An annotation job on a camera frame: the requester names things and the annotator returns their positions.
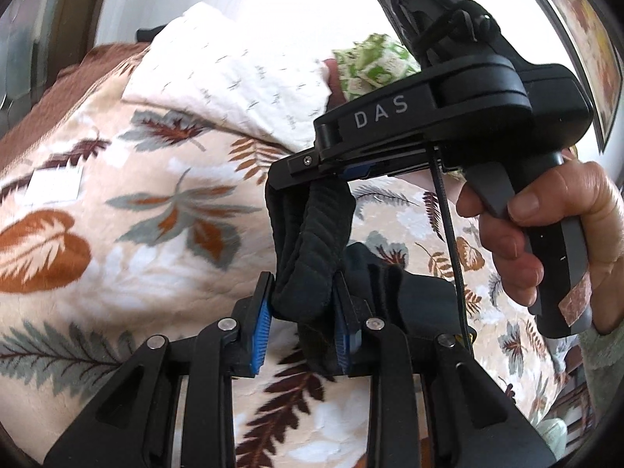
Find green white patterned quilt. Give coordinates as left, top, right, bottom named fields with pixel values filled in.
left=333, top=34, right=421, bottom=101

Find white pillow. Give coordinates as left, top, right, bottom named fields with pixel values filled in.
left=123, top=2, right=331, bottom=152

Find right forearm grey-green sleeve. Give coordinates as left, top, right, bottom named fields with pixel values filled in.
left=578, top=323, right=624, bottom=423

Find black pants with yellow patch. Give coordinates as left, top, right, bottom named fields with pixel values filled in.
left=266, top=179, right=474, bottom=376

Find beige leaf pattern blanket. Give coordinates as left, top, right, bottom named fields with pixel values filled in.
left=1, top=46, right=565, bottom=467

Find person's right hand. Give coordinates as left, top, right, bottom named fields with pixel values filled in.
left=456, top=160, right=623, bottom=335

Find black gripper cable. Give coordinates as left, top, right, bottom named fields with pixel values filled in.
left=426, top=138, right=477, bottom=357

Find framed wall picture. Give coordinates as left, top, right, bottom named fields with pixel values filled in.
left=545, top=0, right=623, bottom=151

